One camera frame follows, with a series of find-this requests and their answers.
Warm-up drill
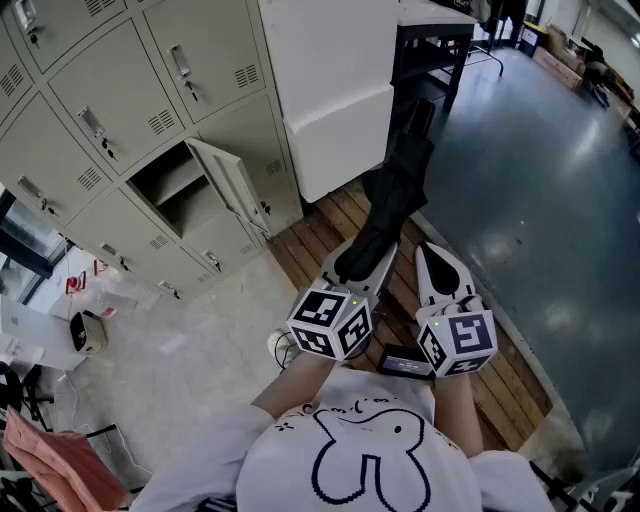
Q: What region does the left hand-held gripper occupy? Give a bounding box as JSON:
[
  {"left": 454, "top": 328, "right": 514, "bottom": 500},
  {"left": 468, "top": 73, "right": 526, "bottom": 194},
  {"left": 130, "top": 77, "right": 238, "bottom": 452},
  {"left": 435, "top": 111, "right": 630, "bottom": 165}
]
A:
[{"left": 286, "top": 242, "right": 401, "bottom": 362}]

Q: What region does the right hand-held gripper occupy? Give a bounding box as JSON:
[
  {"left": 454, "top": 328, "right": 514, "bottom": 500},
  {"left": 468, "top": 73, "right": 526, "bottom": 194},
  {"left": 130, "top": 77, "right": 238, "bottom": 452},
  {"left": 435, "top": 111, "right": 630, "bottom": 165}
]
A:
[{"left": 415, "top": 241, "right": 499, "bottom": 379}]

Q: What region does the black umbrella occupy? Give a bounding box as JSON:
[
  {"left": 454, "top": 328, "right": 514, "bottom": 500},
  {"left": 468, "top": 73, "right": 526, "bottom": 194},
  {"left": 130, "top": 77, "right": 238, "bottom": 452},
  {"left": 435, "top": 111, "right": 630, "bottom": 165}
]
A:
[{"left": 333, "top": 97, "right": 436, "bottom": 284}]

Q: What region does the grey metal locker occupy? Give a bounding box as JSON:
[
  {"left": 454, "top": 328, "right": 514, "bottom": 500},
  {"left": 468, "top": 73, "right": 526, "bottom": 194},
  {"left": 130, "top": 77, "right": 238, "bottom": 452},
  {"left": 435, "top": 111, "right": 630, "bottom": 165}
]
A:
[{"left": 0, "top": 0, "right": 306, "bottom": 301}]

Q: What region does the person's right forearm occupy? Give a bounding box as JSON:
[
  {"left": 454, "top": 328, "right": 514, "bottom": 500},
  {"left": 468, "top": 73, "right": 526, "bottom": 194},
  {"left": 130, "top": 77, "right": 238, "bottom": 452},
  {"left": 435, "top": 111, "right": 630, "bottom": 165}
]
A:
[{"left": 432, "top": 372, "right": 486, "bottom": 457}]

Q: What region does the person's left forearm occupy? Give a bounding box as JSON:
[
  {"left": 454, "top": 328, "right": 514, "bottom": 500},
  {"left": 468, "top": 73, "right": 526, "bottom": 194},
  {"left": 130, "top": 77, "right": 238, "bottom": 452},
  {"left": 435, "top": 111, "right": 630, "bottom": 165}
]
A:
[{"left": 249, "top": 349, "right": 351, "bottom": 419}]

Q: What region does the open grey locker door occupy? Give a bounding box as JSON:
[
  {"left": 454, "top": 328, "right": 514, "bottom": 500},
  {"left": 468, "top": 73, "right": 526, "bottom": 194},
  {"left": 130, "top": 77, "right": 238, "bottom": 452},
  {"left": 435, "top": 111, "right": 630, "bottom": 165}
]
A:
[{"left": 183, "top": 137, "right": 271, "bottom": 236}]

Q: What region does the black waist device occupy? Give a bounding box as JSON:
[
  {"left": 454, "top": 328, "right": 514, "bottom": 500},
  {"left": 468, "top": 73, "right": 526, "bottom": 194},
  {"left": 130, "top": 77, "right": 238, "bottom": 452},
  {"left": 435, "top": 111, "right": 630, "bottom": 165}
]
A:
[{"left": 375, "top": 343, "right": 436, "bottom": 381}]

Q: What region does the white shoe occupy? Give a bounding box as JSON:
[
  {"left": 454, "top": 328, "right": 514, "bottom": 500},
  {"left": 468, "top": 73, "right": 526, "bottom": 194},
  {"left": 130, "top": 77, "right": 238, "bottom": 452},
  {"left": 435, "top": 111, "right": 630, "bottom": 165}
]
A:
[{"left": 267, "top": 329, "right": 304, "bottom": 371}]

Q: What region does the wooden plank platform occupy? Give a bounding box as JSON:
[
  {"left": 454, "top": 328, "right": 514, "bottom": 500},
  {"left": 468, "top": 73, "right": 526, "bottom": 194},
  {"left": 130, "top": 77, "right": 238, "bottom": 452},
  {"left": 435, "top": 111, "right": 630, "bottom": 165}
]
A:
[{"left": 269, "top": 179, "right": 554, "bottom": 451}]

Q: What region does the white printed t-shirt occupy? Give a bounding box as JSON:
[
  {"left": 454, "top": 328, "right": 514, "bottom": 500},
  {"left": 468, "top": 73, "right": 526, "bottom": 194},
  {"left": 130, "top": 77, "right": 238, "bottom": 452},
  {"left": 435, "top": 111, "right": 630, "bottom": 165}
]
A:
[{"left": 129, "top": 367, "right": 556, "bottom": 512}]

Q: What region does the brown cardboard box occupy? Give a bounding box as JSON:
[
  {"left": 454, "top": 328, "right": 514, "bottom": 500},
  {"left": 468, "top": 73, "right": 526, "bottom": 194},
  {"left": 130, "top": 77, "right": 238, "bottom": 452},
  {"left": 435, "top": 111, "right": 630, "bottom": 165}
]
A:
[{"left": 532, "top": 47, "right": 585, "bottom": 92}]

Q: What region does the blue bin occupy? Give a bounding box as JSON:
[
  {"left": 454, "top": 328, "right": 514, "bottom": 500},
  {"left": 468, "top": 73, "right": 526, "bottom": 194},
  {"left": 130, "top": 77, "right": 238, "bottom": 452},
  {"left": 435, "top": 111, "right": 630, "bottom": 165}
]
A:
[{"left": 517, "top": 22, "right": 544, "bottom": 59}]

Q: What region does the small white bin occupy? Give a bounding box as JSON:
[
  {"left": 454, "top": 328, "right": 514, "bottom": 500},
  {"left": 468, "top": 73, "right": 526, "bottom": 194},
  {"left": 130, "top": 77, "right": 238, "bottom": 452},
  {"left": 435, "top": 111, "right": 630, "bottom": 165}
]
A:
[{"left": 68, "top": 310, "right": 109, "bottom": 355}]

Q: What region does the white cardboard box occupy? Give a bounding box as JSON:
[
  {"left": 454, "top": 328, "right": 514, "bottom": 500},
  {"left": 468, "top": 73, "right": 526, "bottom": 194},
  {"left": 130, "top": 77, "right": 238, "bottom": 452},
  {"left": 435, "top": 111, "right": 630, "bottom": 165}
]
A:
[{"left": 0, "top": 294, "right": 89, "bottom": 371}]

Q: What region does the pink cloth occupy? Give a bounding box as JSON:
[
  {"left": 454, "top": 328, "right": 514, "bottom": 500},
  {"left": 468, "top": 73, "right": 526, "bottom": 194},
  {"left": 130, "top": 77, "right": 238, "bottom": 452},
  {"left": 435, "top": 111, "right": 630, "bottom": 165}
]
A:
[{"left": 2, "top": 407, "right": 134, "bottom": 512}]

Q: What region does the black frame table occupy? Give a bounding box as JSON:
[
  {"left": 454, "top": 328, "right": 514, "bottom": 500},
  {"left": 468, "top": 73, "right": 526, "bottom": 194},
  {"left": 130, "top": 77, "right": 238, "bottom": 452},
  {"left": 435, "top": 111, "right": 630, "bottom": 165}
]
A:
[{"left": 392, "top": 0, "right": 506, "bottom": 114}]

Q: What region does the black window frame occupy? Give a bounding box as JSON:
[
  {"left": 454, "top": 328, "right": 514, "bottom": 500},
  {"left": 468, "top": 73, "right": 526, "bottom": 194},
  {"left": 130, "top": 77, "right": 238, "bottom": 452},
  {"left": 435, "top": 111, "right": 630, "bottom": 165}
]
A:
[{"left": 0, "top": 189, "right": 69, "bottom": 304}]

